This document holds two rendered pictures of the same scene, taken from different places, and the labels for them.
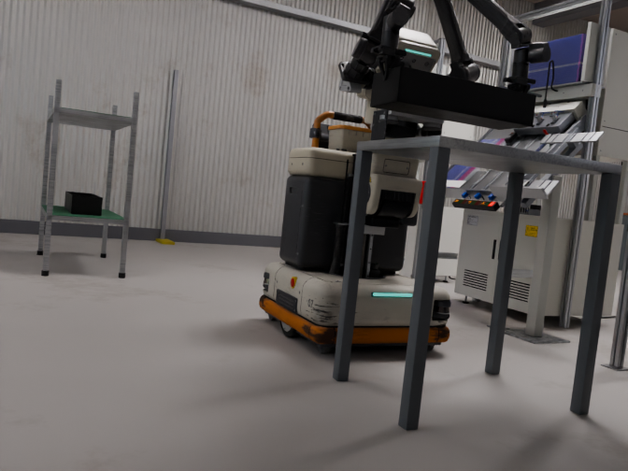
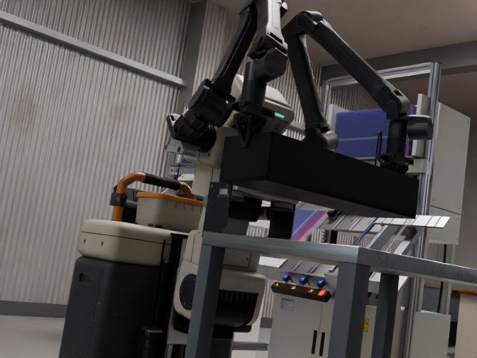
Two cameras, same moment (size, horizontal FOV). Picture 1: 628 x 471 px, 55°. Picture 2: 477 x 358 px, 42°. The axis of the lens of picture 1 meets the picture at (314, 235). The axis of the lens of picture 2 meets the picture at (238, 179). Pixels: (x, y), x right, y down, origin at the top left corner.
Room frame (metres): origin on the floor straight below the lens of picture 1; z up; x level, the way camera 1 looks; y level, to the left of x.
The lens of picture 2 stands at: (0.60, 0.17, 0.75)
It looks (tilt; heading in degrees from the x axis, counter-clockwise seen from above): 7 degrees up; 346
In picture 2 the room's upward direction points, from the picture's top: 8 degrees clockwise
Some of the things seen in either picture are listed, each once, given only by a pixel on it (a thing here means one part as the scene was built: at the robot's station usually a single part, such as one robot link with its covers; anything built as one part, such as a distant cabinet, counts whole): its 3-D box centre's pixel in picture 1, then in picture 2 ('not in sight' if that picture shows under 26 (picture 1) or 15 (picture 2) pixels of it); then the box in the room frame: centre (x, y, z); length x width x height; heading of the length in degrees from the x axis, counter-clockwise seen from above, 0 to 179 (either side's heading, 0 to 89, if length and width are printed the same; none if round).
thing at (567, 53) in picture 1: (552, 65); (377, 136); (3.67, -1.33, 1.52); 0.51 x 0.13 x 0.27; 27
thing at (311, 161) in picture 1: (350, 204); (162, 297); (2.72, -0.15, 0.59); 0.55 x 0.34 x 0.83; 115
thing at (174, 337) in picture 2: (392, 207); (223, 309); (2.52, -0.32, 0.59); 0.28 x 0.27 x 0.25; 115
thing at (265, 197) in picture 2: (406, 128); (249, 207); (2.38, -0.32, 0.91); 0.28 x 0.16 x 0.22; 115
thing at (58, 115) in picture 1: (83, 180); not in sight; (3.84, 1.50, 0.55); 0.91 x 0.46 x 1.10; 27
